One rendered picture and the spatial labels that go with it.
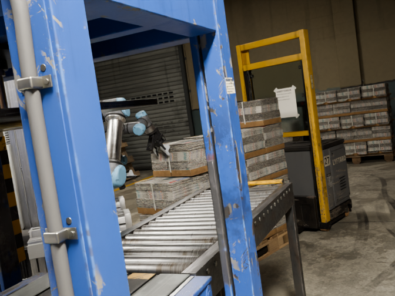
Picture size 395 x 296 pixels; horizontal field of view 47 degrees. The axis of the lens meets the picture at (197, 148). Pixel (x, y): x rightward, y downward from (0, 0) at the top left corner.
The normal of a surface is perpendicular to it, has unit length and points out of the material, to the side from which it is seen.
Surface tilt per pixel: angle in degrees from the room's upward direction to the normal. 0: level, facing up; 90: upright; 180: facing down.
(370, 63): 90
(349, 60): 90
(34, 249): 90
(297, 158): 90
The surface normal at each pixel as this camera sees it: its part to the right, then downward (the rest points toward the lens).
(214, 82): -0.40, 0.13
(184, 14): 0.91, -0.10
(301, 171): -0.65, 0.15
